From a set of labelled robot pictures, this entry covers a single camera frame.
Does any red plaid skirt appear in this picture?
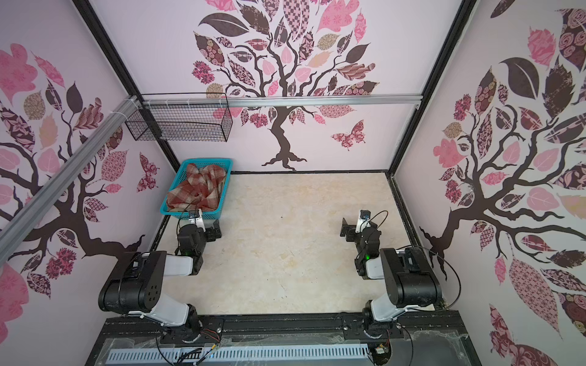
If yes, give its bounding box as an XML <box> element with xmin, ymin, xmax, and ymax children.
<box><xmin>166</xmin><ymin>163</ymin><xmax>227</xmax><ymax>212</ymax></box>

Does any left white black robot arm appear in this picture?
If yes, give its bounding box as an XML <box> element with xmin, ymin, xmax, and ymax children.
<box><xmin>98</xmin><ymin>220</ymin><xmax>222</xmax><ymax>343</ymax></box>

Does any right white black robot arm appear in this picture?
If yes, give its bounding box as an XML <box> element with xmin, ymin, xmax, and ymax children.
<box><xmin>340</xmin><ymin>215</ymin><xmax>443</xmax><ymax>340</ymax></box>

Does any teal plastic basket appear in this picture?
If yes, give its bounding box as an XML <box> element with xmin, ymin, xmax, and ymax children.
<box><xmin>160</xmin><ymin>158</ymin><xmax>233</xmax><ymax>220</ymax></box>

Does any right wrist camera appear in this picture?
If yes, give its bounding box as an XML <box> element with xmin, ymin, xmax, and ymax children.
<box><xmin>356</xmin><ymin>210</ymin><xmax>371</xmax><ymax>233</ymax></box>

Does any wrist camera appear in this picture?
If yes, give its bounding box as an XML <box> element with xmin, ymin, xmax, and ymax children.
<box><xmin>185</xmin><ymin>209</ymin><xmax>206</xmax><ymax>233</ymax></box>
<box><xmin>356</xmin><ymin>210</ymin><xmax>371</xmax><ymax>233</ymax></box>

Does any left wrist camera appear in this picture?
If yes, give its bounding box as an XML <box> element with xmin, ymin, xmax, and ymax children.
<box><xmin>185</xmin><ymin>209</ymin><xmax>206</xmax><ymax>233</ymax></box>

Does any black wire basket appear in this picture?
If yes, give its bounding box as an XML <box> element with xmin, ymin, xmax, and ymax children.
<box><xmin>125</xmin><ymin>91</ymin><xmax>233</xmax><ymax>143</ymax></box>

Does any white slotted cable duct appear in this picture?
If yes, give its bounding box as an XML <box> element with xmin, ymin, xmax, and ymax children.
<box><xmin>102</xmin><ymin>344</ymin><xmax>370</xmax><ymax>365</ymax></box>

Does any aluminium rail back wall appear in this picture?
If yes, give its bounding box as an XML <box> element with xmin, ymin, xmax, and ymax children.
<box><xmin>142</xmin><ymin>94</ymin><xmax>423</xmax><ymax>108</ymax></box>

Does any aluminium rail wall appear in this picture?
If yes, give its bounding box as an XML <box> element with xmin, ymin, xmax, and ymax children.
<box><xmin>1</xmin><ymin>95</ymin><xmax>140</xmax><ymax>263</ymax></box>
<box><xmin>142</xmin><ymin>94</ymin><xmax>423</xmax><ymax>108</ymax></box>

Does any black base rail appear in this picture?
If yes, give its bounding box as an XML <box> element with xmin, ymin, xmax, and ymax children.
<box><xmin>87</xmin><ymin>310</ymin><xmax>480</xmax><ymax>365</ymax></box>

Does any aluminium rail left wall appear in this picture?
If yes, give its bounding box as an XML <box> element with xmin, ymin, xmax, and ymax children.
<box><xmin>1</xmin><ymin>95</ymin><xmax>140</xmax><ymax>263</ymax></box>

